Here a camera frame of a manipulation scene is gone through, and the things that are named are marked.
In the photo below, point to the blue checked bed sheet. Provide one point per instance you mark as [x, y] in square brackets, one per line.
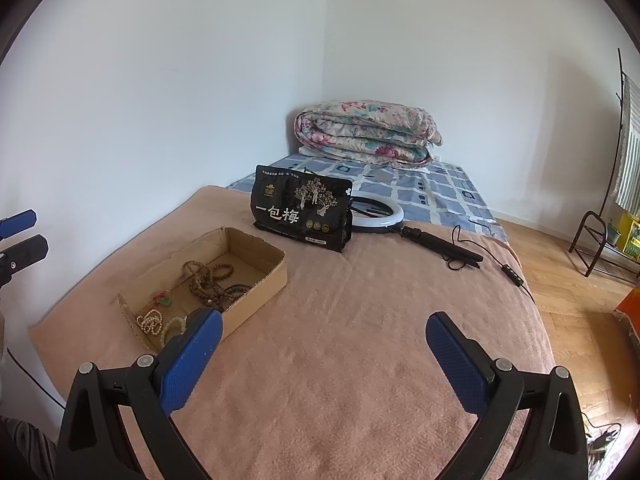
[440, 192]

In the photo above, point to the orange box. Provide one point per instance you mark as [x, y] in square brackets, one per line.
[629, 312]

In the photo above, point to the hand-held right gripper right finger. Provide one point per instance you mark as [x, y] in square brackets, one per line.
[457, 360]

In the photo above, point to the yellow box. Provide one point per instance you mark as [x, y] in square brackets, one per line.
[631, 237]

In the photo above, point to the striped dark cloth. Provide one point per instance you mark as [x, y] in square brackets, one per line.
[25, 452]

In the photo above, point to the black snack bag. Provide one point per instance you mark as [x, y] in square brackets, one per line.
[300, 215]

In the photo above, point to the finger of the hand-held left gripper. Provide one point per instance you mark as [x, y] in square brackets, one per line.
[25, 252]
[17, 224]

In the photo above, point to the cardboard box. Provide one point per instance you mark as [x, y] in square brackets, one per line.
[260, 280]

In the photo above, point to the pink blanket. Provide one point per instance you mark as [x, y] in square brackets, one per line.
[360, 320]

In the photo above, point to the folded floral quilt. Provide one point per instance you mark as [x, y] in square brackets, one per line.
[365, 130]

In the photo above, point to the dark metal rack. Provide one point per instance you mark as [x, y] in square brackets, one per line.
[604, 232]

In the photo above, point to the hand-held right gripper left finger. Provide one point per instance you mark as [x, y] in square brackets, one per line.
[190, 365]

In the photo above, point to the hanging striped towel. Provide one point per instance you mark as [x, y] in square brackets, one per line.
[631, 170]

